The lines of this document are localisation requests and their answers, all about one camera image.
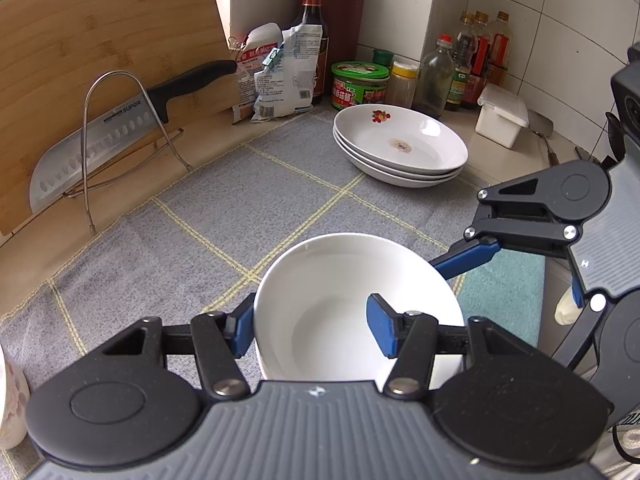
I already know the dark soy sauce bottle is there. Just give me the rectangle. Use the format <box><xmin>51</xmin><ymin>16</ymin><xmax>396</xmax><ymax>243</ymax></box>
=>
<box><xmin>294</xmin><ymin>0</ymin><xmax>330</xmax><ymax>105</ymax></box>

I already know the grey checked mat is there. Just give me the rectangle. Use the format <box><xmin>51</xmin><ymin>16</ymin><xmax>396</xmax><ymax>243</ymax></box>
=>
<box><xmin>0</xmin><ymin>109</ymin><xmax>501</xmax><ymax>480</ymax></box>

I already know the white plastic container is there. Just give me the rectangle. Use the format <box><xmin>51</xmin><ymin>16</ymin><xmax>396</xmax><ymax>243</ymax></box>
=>
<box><xmin>475</xmin><ymin>84</ymin><xmax>529</xmax><ymax>150</ymax></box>

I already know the clear bottle red cap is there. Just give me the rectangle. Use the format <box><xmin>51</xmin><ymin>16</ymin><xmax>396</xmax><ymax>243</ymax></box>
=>
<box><xmin>412</xmin><ymin>34</ymin><xmax>454</xmax><ymax>118</ymax></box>

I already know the yellow lidded spice jar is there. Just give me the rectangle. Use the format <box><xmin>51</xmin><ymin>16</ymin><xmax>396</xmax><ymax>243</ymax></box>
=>
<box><xmin>385</xmin><ymin>61</ymin><xmax>419</xmax><ymax>108</ymax></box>

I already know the green lidded sauce jar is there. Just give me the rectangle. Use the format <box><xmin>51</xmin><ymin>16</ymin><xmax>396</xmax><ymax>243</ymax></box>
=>
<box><xmin>331</xmin><ymin>61</ymin><xmax>390</xmax><ymax>110</ymax></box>

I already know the white plate underneath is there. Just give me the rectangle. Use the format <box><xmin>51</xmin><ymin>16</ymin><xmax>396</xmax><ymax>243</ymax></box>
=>
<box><xmin>333</xmin><ymin>130</ymin><xmax>462</xmax><ymax>181</ymax></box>

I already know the dark red knife block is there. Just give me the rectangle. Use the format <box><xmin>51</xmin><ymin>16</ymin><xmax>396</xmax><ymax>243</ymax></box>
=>
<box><xmin>299</xmin><ymin>0</ymin><xmax>364</xmax><ymax>102</ymax></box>

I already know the black-handled kitchen knife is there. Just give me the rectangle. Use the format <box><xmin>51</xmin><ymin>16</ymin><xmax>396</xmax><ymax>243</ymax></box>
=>
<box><xmin>29</xmin><ymin>60</ymin><xmax>236</xmax><ymax>214</ymax></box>

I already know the green cap small jar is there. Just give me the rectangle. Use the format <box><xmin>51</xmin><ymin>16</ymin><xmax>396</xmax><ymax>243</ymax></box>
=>
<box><xmin>372</xmin><ymin>49</ymin><xmax>394</xmax><ymax>70</ymax></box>

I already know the amber vinegar bottle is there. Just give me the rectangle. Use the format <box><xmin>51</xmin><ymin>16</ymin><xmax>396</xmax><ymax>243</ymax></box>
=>
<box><xmin>487</xmin><ymin>11</ymin><xmax>513</xmax><ymax>87</ymax></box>

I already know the white plastic seasoning bag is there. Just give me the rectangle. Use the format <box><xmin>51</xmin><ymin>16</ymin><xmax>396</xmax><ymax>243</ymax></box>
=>
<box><xmin>252</xmin><ymin>25</ymin><xmax>321</xmax><ymax>122</ymax></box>

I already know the white plate with stain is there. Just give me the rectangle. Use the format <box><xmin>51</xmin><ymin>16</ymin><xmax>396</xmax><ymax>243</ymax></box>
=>
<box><xmin>334</xmin><ymin>104</ymin><xmax>469</xmax><ymax>174</ymax></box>

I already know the bamboo cutting board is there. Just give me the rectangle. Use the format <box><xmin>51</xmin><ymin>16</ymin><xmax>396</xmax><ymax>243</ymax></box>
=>
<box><xmin>1</xmin><ymin>0</ymin><xmax>230</xmax><ymax>234</ymax></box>

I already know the red label sauce bottle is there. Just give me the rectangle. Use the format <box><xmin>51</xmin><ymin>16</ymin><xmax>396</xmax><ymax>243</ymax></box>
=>
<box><xmin>461</xmin><ymin>11</ymin><xmax>491</xmax><ymax>110</ymax></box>

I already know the metal wire board rack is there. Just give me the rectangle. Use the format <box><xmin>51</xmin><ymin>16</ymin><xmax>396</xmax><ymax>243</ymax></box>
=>
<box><xmin>61</xmin><ymin>70</ymin><xmax>192</xmax><ymax>235</ymax></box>

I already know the white ceramic bowl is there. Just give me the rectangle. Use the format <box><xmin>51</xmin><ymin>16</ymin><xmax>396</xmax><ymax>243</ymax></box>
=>
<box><xmin>254</xmin><ymin>233</ymin><xmax>464</xmax><ymax>387</ymax></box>

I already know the gloved right hand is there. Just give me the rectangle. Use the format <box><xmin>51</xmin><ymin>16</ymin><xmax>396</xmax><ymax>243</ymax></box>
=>
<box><xmin>554</xmin><ymin>288</ymin><xmax>582</xmax><ymax>326</ymax></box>

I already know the teal cloth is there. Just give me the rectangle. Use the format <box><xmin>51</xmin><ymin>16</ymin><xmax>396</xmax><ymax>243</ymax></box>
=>
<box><xmin>449</xmin><ymin>250</ymin><xmax>544</xmax><ymax>347</ymax></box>

